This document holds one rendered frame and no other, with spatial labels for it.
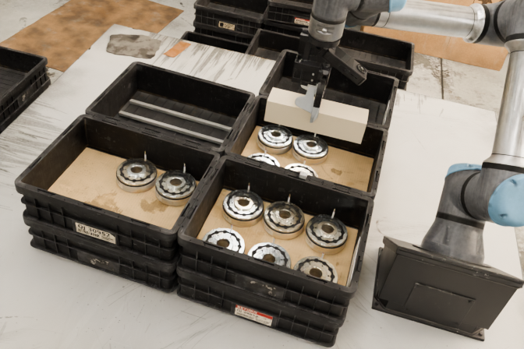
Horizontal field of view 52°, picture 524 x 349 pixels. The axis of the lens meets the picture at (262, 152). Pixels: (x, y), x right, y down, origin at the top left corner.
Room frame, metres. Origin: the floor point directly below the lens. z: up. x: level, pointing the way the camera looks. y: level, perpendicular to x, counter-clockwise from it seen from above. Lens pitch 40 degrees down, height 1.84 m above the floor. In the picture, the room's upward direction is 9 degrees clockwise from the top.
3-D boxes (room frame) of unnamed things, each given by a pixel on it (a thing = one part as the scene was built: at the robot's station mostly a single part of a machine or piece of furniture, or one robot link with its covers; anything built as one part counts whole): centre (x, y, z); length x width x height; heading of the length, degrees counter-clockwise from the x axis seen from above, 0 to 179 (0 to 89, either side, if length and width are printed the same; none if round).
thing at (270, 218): (0.93, -0.08, 0.86); 0.10 x 0.10 x 0.01
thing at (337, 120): (1.07, -0.12, 1.07); 0.24 x 0.06 x 0.06; 82
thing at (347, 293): (0.86, -0.07, 0.92); 0.40 x 0.30 x 0.02; 79
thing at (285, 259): (0.78, -0.05, 0.86); 0.10 x 0.10 x 0.01
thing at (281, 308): (0.86, -0.07, 0.76); 0.40 x 0.30 x 0.12; 79
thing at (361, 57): (2.38, -0.45, 0.37); 0.40 x 0.30 x 0.45; 82
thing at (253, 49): (2.43, -0.06, 0.31); 0.40 x 0.30 x 0.34; 82
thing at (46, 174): (0.94, 0.32, 0.87); 0.40 x 0.30 x 0.11; 79
